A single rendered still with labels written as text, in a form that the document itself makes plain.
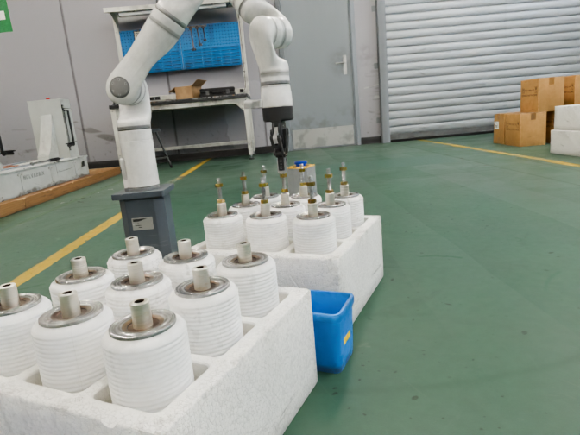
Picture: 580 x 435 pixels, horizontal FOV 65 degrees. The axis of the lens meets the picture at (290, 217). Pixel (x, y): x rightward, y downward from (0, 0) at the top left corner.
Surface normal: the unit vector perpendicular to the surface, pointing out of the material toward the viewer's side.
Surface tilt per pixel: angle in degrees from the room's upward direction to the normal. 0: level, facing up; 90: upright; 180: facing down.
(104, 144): 90
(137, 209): 90
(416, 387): 0
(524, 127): 90
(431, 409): 0
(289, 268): 90
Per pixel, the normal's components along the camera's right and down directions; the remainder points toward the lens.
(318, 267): -0.40, 0.23
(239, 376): 0.90, 0.01
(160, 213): 0.72, 0.11
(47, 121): 0.00, -0.17
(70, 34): 0.03, 0.22
